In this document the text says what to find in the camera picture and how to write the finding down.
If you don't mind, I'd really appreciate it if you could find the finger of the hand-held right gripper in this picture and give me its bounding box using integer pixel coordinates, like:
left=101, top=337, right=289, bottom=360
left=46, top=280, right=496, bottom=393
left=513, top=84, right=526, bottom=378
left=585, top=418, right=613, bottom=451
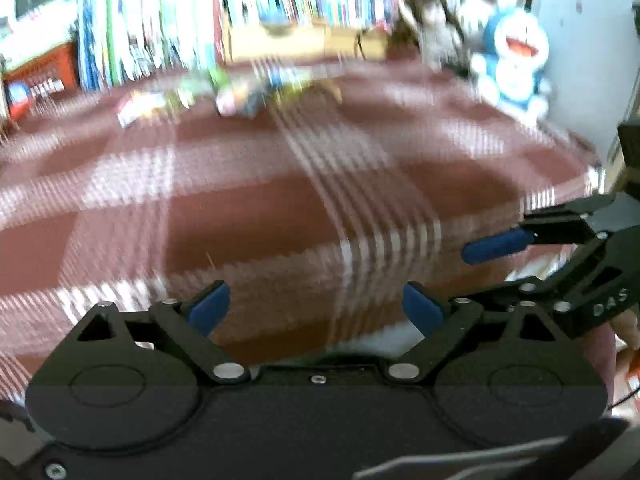
left=461, top=194, right=626, bottom=267
left=452, top=232, right=640, bottom=323

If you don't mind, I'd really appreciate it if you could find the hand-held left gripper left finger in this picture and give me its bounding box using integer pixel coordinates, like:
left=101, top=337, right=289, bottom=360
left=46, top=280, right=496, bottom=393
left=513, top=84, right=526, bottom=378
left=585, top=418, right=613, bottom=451
left=75, top=281, right=251, bottom=385

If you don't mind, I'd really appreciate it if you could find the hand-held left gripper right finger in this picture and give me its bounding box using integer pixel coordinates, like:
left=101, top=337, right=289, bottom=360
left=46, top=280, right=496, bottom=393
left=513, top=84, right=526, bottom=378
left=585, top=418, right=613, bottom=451
left=385, top=282, right=571, bottom=384

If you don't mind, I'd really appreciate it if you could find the white blue wipe packet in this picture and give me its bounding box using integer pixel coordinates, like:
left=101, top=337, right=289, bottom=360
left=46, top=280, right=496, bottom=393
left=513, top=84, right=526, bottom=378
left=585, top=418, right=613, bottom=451
left=264, top=66, right=313, bottom=98

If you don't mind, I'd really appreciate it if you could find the person's right hand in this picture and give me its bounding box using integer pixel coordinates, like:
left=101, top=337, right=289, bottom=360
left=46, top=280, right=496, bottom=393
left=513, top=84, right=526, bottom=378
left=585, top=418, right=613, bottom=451
left=612, top=309, right=640, bottom=353

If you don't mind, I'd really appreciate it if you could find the red white checked tablecloth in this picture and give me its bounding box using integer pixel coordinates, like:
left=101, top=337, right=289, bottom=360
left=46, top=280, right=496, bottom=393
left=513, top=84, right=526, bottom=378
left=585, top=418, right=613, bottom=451
left=0, top=52, right=603, bottom=411

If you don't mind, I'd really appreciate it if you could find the blue white cat plush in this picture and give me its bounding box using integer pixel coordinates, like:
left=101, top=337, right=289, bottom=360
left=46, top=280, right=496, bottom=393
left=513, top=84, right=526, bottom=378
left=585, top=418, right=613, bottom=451
left=469, top=0, right=552, bottom=117

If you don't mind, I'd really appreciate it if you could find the colourful foil snack wrapper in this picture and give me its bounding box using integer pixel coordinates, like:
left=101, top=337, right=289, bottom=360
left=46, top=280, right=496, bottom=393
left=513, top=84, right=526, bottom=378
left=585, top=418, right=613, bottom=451
left=116, top=89, right=171, bottom=127

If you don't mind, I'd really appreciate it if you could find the green plastic wrapper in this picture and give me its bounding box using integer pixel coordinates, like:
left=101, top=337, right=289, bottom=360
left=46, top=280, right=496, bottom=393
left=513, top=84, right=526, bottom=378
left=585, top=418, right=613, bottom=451
left=170, top=67, right=232, bottom=112

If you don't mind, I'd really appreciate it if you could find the grey plush toy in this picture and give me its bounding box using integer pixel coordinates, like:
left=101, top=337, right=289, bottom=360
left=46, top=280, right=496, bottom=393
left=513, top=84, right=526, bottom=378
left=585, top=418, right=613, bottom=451
left=392, top=0, right=472, bottom=77

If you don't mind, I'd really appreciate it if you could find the gold foil wrapper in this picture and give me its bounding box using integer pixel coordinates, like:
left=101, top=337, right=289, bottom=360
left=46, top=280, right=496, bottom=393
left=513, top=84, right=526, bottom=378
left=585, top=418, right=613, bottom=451
left=302, top=77, right=346, bottom=105

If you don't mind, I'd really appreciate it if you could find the wooden drawer organizer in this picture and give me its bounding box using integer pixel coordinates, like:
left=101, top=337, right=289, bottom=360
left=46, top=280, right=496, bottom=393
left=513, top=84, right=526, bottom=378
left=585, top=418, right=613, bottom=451
left=222, top=19, right=392, bottom=64

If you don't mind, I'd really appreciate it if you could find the small red plastic basket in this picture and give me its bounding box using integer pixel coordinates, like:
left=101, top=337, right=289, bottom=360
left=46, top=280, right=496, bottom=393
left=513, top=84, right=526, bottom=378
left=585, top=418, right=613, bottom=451
left=4, top=44, right=81, bottom=118

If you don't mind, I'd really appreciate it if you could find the row of tall children's books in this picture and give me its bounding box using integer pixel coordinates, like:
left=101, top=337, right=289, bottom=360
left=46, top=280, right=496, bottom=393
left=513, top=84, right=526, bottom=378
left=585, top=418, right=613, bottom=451
left=75, top=0, right=227, bottom=92

